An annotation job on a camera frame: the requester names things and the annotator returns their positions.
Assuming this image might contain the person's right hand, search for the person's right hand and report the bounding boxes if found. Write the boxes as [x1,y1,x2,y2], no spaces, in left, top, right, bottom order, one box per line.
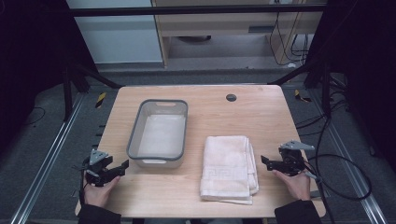
[272,169,312,202]

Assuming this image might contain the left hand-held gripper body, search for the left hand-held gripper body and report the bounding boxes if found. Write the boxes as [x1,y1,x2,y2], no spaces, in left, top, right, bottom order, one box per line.
[81,148,115,188]

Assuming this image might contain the hanging black cables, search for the hanging black cables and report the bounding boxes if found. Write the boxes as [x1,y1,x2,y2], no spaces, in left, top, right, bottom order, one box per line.
[268,0,310,67]

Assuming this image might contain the white basin with grey rim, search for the white basin with grey rim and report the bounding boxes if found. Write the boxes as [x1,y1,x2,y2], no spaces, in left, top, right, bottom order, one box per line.
[126,98,190,170]

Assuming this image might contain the black metal stand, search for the black metal stand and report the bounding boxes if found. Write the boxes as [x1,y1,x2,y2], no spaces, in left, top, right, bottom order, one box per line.
[61,59,125,123]
[268,57,333,119]

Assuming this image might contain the yellow and black tape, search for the yellow and black tape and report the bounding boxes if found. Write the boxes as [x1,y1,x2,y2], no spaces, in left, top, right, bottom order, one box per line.
[94,91,107,109]
[293,89,313,104]

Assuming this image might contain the black floor cables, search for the black floor cables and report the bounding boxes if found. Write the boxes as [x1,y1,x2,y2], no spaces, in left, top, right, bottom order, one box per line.
[294,74,353,138]

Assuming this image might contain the aluminium floor rail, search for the aluminium floor rail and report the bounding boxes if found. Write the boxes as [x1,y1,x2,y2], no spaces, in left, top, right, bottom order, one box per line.
[9,92,86,224]
[307,89,389,224]

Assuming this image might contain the black curtain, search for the black curtain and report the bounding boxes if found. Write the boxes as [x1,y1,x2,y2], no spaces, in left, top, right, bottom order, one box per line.
[0,0,98,158]
[305,0,396,174]

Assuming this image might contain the person's left hand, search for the person's left hand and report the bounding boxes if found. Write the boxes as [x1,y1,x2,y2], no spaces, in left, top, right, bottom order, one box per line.
[82,175,121,208]

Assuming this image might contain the thin black cable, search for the thin black cable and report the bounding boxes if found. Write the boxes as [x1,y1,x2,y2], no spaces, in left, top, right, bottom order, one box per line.
[78,166,88,207]

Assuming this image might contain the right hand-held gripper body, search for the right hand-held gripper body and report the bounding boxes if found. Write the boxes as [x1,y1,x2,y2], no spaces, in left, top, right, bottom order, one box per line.
[277,140,316,177]

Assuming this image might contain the folded white towel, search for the folded white towel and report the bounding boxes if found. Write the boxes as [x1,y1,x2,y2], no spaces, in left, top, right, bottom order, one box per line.
[199,134,261,206]

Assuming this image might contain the black looped cable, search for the black looped cable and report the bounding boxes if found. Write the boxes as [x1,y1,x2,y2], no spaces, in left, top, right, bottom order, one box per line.
[306,153,374,224]

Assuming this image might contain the black floor cable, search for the black floor cable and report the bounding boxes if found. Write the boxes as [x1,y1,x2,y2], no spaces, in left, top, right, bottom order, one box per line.
[23,105,47,127]

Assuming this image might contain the white cabinet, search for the white cabinet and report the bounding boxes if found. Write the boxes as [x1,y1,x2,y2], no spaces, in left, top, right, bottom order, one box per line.
[65,0,164,65]

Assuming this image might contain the black horizontal frame bar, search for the black horizontal frame bar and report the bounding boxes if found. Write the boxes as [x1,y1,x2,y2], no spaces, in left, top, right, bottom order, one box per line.
[66,3,329,18]

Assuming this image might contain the light wooden desk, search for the light wooden desk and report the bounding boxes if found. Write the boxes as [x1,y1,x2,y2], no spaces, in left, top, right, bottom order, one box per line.
[150,0,325,68]

